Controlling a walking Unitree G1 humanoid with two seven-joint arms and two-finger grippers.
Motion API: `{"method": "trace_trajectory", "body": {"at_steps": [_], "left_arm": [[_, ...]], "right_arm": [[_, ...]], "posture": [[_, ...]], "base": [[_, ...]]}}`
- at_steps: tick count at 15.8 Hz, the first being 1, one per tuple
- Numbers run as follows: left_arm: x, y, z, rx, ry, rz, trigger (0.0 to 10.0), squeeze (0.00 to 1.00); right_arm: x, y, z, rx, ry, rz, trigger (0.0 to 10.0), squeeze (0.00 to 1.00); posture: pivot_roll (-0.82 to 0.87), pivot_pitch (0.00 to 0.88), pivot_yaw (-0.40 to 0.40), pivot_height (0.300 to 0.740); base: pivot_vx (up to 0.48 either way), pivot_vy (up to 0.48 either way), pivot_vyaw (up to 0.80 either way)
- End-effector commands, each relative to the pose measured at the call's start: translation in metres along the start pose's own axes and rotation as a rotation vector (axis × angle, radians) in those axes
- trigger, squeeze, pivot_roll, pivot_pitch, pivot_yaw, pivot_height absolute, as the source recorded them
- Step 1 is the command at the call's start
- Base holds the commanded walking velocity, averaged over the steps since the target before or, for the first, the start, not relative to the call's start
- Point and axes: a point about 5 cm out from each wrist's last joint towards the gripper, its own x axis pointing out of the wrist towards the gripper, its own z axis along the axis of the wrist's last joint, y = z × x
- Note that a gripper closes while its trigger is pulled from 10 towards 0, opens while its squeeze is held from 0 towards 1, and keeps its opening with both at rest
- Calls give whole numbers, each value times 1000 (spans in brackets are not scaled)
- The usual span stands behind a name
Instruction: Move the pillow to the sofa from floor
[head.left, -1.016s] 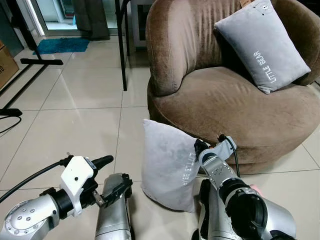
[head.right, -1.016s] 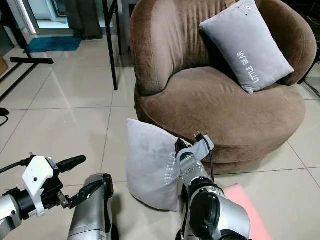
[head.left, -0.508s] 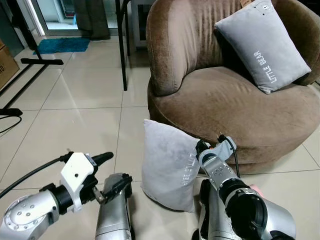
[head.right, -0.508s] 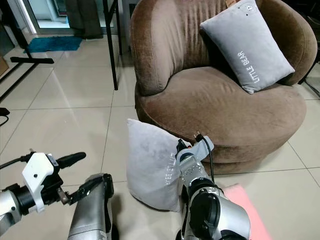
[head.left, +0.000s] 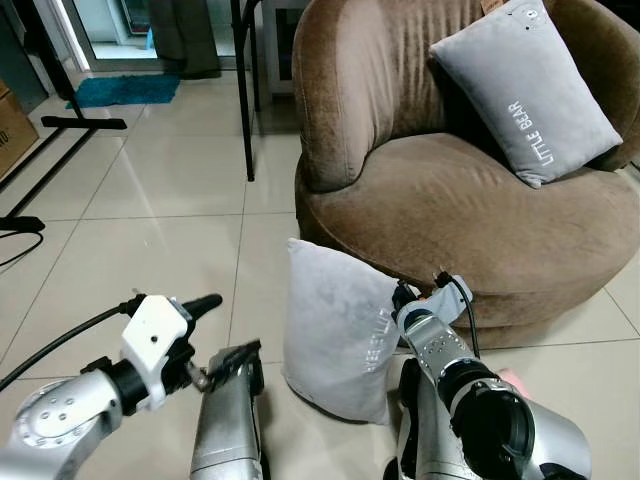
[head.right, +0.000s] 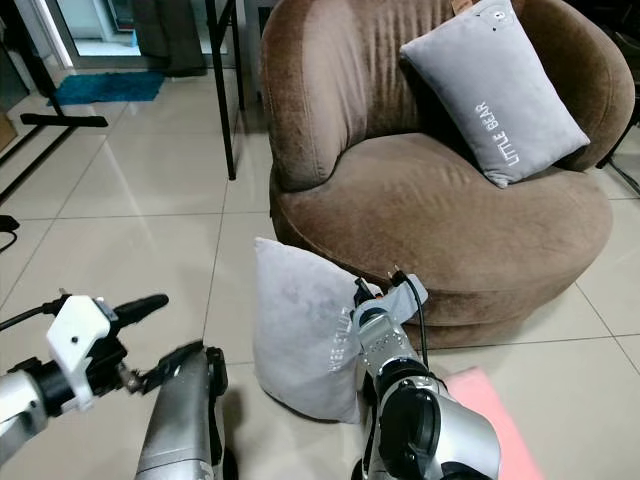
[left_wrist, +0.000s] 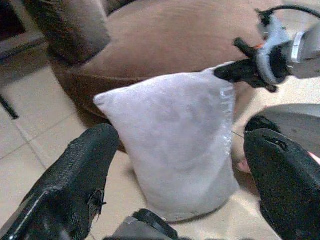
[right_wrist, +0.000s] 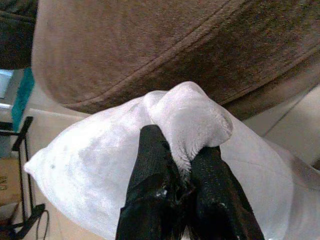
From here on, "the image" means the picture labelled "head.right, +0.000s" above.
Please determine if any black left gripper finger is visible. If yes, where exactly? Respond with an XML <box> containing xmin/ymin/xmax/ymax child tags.
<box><xmin>145</xmin><ymin>343</ymin><xmax>223</xmax><ymax>393</ymax></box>
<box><xmin>110</xmin><ymin>293</ymin><xmax>170</xmax><ymax>327</ymax></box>

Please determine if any grey little bear pillow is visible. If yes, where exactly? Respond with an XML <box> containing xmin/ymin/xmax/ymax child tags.
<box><xmin>252</xmin><ymin>237</ymin><xmax>372</xmax><ymax>424</ymax></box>
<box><xmin>399</xmin><ymin>2</ymin><xmax>592</xmax><ymax>190</ymax></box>

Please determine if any brown velvet round sofa chair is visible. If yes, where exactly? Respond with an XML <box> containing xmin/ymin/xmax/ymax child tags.
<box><xmin>260</xmin><ymin>0</ymin><xmax>617</xmax><ymax>351</ymax></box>

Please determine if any teal floor mat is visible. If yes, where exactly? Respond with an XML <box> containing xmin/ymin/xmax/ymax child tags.
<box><xmin>50</xmin><ymin>70</ymin><xmax>167</xmax><ymax>107</ymax></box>

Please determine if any silver left robot leg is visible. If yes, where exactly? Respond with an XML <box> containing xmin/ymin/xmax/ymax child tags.
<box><xmin>135</xmin><ymin>345</ymin><xmax>232</xmax><ymax>480</ymax></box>

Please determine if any dark curtain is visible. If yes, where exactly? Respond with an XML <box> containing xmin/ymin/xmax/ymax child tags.
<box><xmin>134</xmin><ymin>0</ymin><xmax>207</xmax><ymax>77</ymax></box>

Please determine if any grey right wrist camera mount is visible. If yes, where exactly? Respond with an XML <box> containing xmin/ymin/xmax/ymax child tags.
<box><xmin>374</xmin><ymin>272</ymin><xmax>430</xmax><ymax>322</ymax></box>

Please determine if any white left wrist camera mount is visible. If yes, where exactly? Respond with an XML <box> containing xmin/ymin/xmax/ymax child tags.
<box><xmin>45</xmin><ymin>293</ymin><xmax>122</xmax><ymax>414</ymax></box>

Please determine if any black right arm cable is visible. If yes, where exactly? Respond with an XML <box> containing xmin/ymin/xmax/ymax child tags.
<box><xmin>390</xmin><ymin>265</ymin><xmax>431</xmax><ymax>370</ymax></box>

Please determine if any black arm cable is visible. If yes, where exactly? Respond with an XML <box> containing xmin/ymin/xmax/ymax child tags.
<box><xmin>0</xmin><ymin>298</ymin><xmax>63</xmax><ymax>332</ymax></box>
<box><xmin>390</xmin><ymin>265</ymin><xmax>431</xmax><ymax>370</ymax></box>

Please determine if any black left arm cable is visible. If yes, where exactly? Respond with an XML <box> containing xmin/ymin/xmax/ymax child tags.
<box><xmin>0</xmin><ymin>298</ymin><xmax>63</xmax><ymax>332</ymax></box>

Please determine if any black metal rack frame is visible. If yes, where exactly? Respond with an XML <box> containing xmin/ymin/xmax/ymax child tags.
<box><xmin>0</xmin><ymin>0</ymin><xmax>110</xmax><ymax>201</ymax></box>

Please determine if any white glass door frame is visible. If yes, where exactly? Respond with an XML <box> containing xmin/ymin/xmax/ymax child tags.
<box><xmin>40</xmin><ymin>0</ymin><xmax>211</xmax><ymax>72</ymax></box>

